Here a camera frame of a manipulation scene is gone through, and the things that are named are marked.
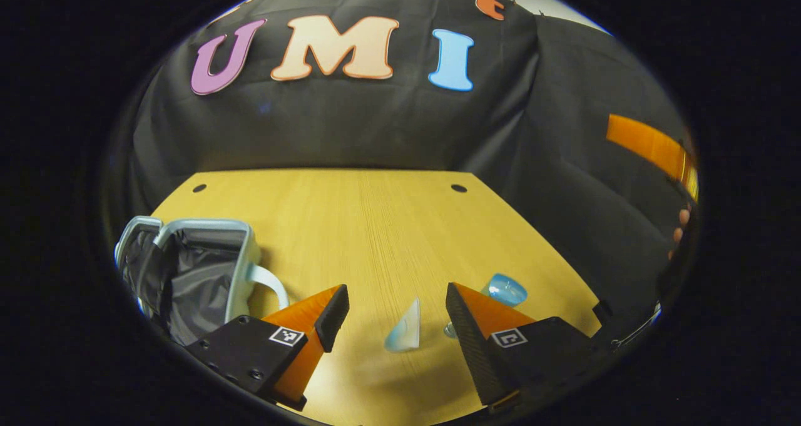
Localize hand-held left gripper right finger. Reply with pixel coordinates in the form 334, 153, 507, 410
446, 282, 617, 414

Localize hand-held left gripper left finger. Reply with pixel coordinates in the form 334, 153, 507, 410
185, 284, 350, 412

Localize light blue suitcase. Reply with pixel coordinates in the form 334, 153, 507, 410
115, 216, 290, 347

